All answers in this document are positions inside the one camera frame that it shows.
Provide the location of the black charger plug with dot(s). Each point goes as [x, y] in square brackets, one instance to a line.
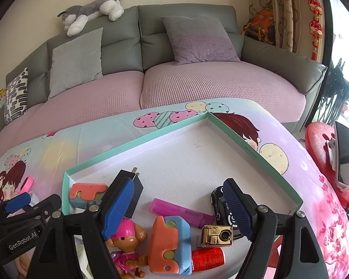
[137, 193]

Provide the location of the black toy car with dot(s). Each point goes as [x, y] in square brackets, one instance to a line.
[218, 200]

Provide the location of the teal white box tray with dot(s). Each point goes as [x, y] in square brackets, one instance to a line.
[177, 165]

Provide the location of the black white patterned pillow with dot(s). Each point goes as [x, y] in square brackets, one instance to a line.
[16, 96]

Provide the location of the grey sofa with pink cover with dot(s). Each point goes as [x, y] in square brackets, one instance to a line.
[192, 14]

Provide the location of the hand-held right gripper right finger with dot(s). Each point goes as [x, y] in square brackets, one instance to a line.
[238, 209]

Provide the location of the pink highlighter pen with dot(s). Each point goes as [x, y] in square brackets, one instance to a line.
[174, 210]

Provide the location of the red white glue stick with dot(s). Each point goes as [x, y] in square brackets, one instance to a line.
[208, 258]

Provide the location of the grey square pillow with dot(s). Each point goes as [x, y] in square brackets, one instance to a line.
[75, 61]

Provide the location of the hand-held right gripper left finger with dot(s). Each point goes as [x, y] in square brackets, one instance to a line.
[119, 206]

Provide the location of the dark drying rack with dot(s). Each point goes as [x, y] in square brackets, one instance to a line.
[336, 93]

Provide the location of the pink puppy toy figure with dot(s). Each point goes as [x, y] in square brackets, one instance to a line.
[128, 232]

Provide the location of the grey white plush dog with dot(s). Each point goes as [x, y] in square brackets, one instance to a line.
[84, 10]

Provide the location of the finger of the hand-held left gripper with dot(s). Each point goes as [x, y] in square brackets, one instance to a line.
[46, 203]
[17, 202]

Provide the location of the beige patterned curtain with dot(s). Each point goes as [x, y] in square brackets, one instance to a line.
[282, 5]

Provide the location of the orange blue block toy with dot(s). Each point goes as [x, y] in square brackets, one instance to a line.
[163, 244]
[84, 191]

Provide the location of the black phone on stand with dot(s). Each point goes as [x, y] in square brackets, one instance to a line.
[344, 157]

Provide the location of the orange backpack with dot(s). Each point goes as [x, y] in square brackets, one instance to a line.
[260, 26]

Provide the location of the purple grey pillow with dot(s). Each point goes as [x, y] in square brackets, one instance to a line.
[200, 40]

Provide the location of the pink smart watch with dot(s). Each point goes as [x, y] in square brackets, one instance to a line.
[27, 183]

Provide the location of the gold toy camera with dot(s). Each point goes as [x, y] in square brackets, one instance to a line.
[215, 235]

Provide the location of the red hanging decoration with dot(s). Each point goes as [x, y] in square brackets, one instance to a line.
[315, 26]

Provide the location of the red round stool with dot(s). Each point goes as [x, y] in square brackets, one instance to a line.
[317, 142]

